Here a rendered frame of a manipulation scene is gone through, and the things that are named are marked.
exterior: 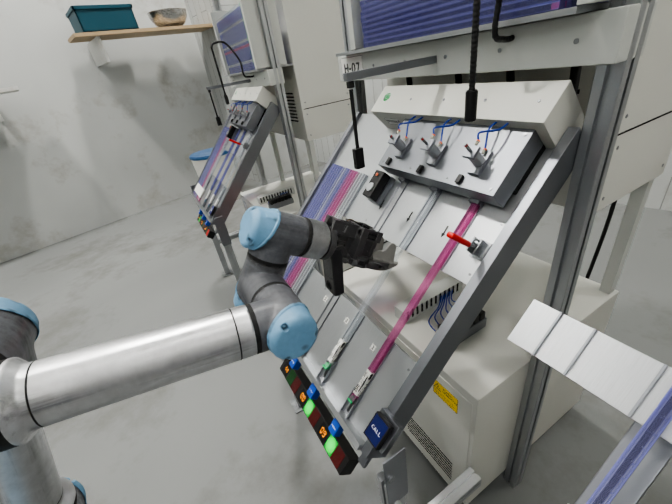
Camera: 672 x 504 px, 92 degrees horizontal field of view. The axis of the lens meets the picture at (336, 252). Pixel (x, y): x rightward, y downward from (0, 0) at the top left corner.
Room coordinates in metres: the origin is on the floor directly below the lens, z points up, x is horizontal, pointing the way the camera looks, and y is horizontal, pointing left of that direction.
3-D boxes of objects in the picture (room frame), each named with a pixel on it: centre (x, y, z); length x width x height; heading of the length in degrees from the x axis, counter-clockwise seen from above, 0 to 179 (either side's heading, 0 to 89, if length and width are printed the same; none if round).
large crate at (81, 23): (4.26, 1.94, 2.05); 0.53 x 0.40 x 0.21; 129
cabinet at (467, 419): (0.93, -0.42, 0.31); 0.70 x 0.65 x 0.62; 25
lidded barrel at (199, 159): (4.23, 1.32, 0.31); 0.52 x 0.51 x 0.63; 39
